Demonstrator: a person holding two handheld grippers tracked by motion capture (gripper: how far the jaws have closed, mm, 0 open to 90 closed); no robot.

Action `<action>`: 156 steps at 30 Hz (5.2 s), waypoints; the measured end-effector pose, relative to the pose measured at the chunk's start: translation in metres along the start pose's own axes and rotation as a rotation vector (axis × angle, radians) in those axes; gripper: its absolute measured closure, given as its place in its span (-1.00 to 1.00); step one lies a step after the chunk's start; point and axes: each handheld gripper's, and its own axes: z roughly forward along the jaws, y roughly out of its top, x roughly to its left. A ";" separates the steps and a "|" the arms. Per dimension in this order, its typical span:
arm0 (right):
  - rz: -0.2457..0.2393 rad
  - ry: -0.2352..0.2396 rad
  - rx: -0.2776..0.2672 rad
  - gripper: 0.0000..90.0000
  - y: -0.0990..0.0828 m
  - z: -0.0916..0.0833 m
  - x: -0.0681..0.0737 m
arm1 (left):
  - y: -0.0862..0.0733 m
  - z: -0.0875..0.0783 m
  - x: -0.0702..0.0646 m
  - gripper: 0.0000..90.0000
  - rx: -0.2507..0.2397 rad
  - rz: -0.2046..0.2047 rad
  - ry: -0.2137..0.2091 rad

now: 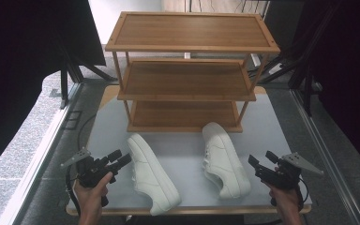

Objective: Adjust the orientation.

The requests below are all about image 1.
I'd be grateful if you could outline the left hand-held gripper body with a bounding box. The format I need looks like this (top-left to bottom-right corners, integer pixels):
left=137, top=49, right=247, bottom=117
left=60, top=148, right=120, bottom=208

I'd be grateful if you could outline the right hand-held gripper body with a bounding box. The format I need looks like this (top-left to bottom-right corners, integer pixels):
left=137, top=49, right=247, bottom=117
left=254, top=151, right=324, bottom=190

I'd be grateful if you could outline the white sneaker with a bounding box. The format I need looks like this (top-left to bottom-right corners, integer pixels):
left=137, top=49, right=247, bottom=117
left=126, top=133, right=182, bottom=217
left=201, top=121, right=252, bottom=201

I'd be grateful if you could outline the person's right hand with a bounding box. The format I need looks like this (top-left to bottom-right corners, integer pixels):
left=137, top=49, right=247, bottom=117
left=263, top=182, right=302, bottom=216

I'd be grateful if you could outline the person's left hand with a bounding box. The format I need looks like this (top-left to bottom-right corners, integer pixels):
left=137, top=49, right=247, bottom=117
left=74, top=171, right=114, bottom=206

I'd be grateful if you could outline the light grey table mat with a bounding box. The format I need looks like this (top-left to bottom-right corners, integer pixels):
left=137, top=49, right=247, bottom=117
left=67, top=92, right=313, bottom=210

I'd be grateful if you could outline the black metal stand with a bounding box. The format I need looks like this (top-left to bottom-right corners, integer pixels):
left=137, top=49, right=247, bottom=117
left=58, top=46, right=117, bottom=111
left=258, top=37, right=315, bottom=117

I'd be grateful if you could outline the dark curtain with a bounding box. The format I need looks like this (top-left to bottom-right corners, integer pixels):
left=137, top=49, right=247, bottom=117
left=0, top=0, right=107, bottom=181
left=289, top=0, right=360, bottom=179

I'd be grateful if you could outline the three-tier wooden shoe rack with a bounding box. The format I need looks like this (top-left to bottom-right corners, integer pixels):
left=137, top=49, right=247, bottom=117
left=104, top=11, right=281, bottom=134

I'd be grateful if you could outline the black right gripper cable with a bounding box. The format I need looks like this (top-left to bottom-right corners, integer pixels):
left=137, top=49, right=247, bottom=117
left=296, top=177, right=310, bottom=211

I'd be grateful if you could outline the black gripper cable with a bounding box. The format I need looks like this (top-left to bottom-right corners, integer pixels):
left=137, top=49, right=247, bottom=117
left=296, top=177, right=310, bottom=211
left=65, top=164, right=83, bottom=218

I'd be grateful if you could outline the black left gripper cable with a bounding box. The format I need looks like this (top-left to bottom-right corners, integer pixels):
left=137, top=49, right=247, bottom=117
left=65, top=164, right=83, bottom=218

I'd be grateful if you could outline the aluminium floor rail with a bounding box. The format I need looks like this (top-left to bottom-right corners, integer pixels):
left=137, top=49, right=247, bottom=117
left=290, top=88, right=360, bottom=225
left=0, top=82, right=83, bottom=225

